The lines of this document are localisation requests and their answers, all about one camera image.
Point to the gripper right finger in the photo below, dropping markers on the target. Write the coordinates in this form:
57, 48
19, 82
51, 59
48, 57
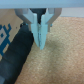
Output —
45, 27

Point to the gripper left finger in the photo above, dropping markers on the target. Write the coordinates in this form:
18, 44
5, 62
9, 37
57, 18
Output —
34, 26

